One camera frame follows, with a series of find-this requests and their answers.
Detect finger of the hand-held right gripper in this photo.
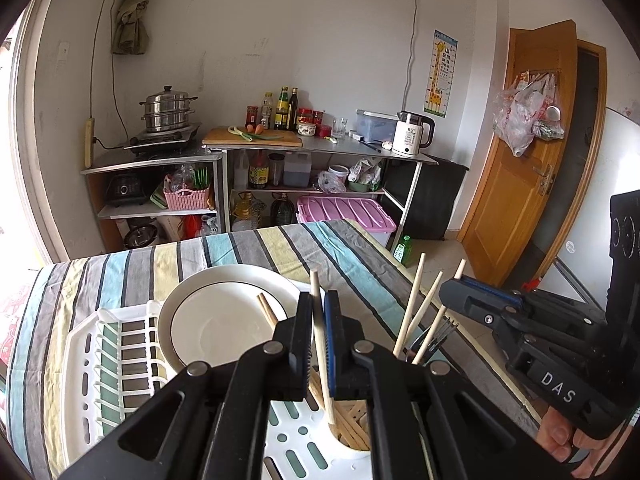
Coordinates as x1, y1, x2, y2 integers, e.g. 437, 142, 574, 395
499, 332, 607, 369
439, 277, 607, 334

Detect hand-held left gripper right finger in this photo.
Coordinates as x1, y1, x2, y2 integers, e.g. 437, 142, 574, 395
324, 290, 571, 480

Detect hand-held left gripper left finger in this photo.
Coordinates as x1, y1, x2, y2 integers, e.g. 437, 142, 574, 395
60, 291, 314, 480

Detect metal fork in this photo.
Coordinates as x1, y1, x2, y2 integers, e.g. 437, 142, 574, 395
405, 316, 461, 363

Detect bunch of wooden chopsticks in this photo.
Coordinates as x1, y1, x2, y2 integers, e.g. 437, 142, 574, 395
307, 252, 446, 453

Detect person's right hand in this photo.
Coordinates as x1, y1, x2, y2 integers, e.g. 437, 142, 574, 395
537, 406, 640, 480

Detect white bowl with dark rim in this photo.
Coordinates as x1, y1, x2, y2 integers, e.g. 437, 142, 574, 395
170, 280, 302, 367
157, 265, 313, 376

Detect small green bottle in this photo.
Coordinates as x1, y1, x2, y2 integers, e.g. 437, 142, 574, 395
391, 235, 414, 267

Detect wooden door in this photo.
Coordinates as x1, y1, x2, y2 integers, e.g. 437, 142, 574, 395
457, 19, 579, 289

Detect storage box with pink lid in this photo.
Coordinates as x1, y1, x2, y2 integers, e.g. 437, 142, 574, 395
296, 196, 398, 250

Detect dark oil bottle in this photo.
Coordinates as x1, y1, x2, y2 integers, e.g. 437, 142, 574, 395
270, 191, 297, 227

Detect yellow oil bottle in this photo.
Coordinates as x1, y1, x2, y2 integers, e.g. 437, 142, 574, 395
231, 191, 256, 231

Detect crumpled plastic bags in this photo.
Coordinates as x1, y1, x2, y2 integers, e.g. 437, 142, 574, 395
348, 156, 385, 192

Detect white electric kettle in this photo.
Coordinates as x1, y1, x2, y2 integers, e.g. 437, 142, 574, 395
391, 111, 436, 157

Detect plastic jug of dark liquid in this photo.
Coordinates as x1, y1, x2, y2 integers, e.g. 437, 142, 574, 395
283, 151, 313, 187

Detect white plastic bottle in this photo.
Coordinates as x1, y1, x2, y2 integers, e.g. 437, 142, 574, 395
232, 149, 250, 191

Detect pink woven basket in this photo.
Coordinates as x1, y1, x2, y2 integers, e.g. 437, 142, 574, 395
164, 186, 211, 212

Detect striped tablecloth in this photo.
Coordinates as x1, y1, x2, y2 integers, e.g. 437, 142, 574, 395
0, 219, 543, 480

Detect hanging plastic bags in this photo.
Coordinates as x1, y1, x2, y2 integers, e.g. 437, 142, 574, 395
492, 71, 567, 157

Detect steel cooking pot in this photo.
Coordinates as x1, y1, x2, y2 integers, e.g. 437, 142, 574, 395
123, 224, 161, 250

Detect tall metal shelf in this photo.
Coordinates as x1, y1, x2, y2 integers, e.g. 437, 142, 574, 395
202, 139, 440, 251

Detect clear plastic container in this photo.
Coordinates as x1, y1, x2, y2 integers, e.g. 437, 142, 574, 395
356, 109, 401, 143

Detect green onion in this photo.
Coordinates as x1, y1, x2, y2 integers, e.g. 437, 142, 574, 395
229, 126, 283, 142

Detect white plastic dish rack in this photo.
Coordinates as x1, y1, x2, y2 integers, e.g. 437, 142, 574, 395
62, 300, 353, 480

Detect wooden cutting board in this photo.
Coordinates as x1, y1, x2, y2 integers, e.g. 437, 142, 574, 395
202, 127, 304, 148

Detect black blender base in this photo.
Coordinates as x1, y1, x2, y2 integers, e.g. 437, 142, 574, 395
103, 172, 147, 207

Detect green bottle with yellow label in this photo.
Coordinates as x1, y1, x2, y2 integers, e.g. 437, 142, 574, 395
275, 86, 291, 131

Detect low metal shelf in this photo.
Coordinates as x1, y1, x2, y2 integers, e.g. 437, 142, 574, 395
80, 150, 224, 253

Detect black induction stove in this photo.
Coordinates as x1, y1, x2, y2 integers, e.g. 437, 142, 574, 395
124, 122, 203, 156

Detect stainless steel steamer pot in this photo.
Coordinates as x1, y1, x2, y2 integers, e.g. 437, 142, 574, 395
140, 86, 198, 133

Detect sliding glass door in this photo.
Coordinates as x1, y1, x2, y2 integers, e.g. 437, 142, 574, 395
7, 0, 73, 267

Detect olive cloth bundle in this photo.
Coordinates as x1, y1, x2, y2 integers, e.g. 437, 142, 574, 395
111, 0, 152, 56

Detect metal door handle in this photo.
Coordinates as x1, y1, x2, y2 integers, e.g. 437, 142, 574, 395
531, 164, 557, 197

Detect giraffe wall poster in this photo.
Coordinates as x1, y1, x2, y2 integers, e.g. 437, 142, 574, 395
424, 30, 459, 115

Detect grey wall cable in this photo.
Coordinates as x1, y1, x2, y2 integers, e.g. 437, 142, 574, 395
401, 0, 421, 113

